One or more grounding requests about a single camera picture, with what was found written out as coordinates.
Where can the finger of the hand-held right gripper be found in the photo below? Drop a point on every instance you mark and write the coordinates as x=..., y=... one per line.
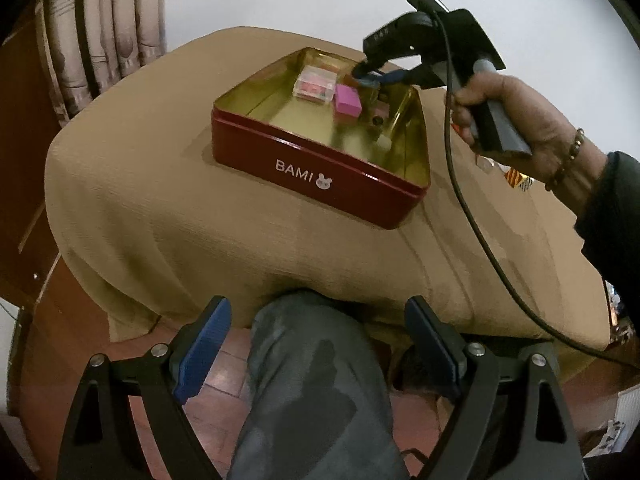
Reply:
x=397, y=77
x=367, y=69

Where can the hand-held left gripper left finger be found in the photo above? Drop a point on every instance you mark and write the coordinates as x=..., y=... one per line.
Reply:
x=205, y=350

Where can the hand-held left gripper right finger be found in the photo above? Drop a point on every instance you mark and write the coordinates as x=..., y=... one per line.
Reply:
x=430, y=350

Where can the red tin box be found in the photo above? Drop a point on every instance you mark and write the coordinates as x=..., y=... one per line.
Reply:
x=300, y=160

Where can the person's right forearm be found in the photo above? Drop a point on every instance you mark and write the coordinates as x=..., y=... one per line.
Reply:
x=615, y=220

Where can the person's right hand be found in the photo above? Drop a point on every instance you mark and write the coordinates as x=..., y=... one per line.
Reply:
x=540, y=130

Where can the pink eraser block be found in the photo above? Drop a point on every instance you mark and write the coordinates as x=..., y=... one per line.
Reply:
x=347, y=102

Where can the clear plastic box pink contents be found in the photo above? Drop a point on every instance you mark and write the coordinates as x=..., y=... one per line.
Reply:
x=315, y=85

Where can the small white block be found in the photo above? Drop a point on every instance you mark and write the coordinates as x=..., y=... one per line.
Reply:
x=384, y=140

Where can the person's leg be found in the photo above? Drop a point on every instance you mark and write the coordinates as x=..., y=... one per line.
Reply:
x=310, y=385

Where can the tan tablecloth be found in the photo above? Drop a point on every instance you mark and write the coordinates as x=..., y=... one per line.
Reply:
x=175, y=210

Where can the orange patterned cube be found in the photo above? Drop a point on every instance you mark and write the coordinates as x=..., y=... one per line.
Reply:
x=517, y=180

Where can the patterned curtain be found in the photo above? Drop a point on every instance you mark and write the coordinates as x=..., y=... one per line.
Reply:
x=125, y=25

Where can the wooden door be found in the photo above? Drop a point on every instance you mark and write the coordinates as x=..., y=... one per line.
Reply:
x=25, y=160

